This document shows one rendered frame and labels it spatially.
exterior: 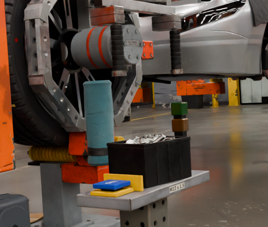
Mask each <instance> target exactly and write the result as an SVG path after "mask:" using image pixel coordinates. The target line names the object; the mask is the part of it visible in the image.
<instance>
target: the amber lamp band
mask: <svg viewBox="0 0 268 227"><path fill-rule="evenodd" d="M188 130H189V128H188V118H183V119H172V132H186V131H188Z"/></svg>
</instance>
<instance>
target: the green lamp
mask: <svg viewBox="0 0 268 227"><path fill-rule="evenodd" d="M187 114H188V104H187V102H174V103H171V115H172V116H182V115H187Z"/></svg>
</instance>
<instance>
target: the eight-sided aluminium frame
mask: <svg viewBox="0 0 268 227"><path fill-rule="evenodd" d="M56 2H57V0H31V1H30V3H29V4H27V7H26V8H25V10H24V21H25V30H26V44H27V63H28V76H27V77H28V79H29V86H30V87H31V88H32V90H33V92H35V93H36V94H37V95H38V97H39V98H40V99H41V100H42V102H43V103H44V104H45V106H46V107H47V108H48V109H49V111H50V112H51V113H52V114H53V116H54V117H55V118H56V119H57V120H58V122H59V123H60V124H61V127H63V128H64V129H65V130H66V131H67V132H86V125H85V117H84V118H82V117H81V116H80V115H79V113H78V112H77V111H76V109H75V108H74V107H73V105H72V104H71V103H70V101H69V100H68V99H67V97H66V96H65V95H64V93H63V92H62V91H61V89H60V88H59V87H58V85H57V84H56V83H55V81H54V80H53V78H52V68H51V54H50V40H49V20H48V15H49V12H50V11H51V9H52V8H53V6H54V5H55V3H56ZM124 16H125V23H124V24H121V25H129V24H131V25H134V26H135V27H136V28H137V29H138V30H139V28H140V24H139V19H138V16H137V14H136V13H135V12H131V14H126V15H124ZM139 31H140V30H139ZM125 70H126V72H127V76H123V78H122V80H121V82H120V84H119V86H118V88H117V90H116V92H115V94H114V96H113V98H112V100H113V113H114V127H117V126H120V125H121V123H122V121H124V117H125V115H126V113H127V111H128V109H129V107H130V104H131V102H132V100H133V98H134V96H135V94H136V92H137V90H138V87H139V86H140V85H141V81H142V75H143V71H142V63H141V59H140V60H139V62H137V63H136V64H132V65H126V66H125Z"/></svg>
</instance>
